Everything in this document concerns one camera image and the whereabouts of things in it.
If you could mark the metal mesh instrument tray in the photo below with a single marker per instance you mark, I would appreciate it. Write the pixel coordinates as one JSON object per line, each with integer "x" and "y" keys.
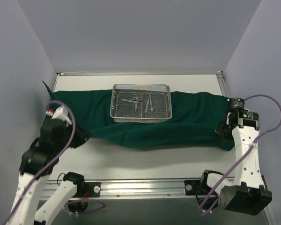
{"x": 122, "y": 111}

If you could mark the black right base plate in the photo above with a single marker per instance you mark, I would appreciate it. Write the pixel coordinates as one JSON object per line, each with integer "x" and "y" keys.
{"x": 195, "y": 187}

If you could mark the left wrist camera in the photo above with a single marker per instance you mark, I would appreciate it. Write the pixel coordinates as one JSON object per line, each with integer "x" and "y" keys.
{"x": 60, "y": 113}

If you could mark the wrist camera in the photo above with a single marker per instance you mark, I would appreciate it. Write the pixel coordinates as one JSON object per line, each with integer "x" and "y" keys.
{"x": 235, "y": 103}
{"x": 60, "y": 113}

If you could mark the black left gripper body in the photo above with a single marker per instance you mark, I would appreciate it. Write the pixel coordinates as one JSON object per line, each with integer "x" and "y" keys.
{"x": 78, "y": 138}

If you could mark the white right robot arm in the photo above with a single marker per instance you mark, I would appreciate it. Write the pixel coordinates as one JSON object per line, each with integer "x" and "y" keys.
{"x": 241, "y": 189}

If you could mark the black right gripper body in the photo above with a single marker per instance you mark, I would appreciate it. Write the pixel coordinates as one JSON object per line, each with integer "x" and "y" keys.
{"x": 222, "y": 130}

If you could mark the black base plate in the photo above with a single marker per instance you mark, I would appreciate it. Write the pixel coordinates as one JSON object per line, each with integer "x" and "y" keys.
{"x": 91, "y": 189}
{"x": 195, "y": 187}

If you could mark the steel surgical scissors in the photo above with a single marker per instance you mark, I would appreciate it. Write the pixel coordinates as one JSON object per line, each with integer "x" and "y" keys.
{"x": 137, "y": 98}

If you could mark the aluminium front rail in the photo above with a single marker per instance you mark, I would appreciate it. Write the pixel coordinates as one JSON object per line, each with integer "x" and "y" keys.
{"x": 143, "y": 189}

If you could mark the green surgical drape cloth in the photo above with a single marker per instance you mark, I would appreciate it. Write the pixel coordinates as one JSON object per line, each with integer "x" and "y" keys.
{"x": 195, "y": 117}

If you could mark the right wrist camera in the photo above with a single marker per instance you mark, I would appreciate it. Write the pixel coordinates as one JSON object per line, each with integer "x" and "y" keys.
{"x": 235, "y": 103}

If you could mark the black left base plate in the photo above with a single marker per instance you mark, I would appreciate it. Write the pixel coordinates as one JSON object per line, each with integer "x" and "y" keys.
{"x": 91, "y": 189}

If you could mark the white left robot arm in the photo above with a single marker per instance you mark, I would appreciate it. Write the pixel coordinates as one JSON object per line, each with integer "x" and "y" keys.
{"x": 36, "y": 167}

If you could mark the steel forceps clamp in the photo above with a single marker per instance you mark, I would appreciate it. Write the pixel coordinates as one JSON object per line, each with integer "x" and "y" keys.
{"x": 149, "y": 106}

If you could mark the steel tweezers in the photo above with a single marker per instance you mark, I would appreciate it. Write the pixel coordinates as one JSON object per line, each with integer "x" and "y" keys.
{"x": 131, "y": 101}

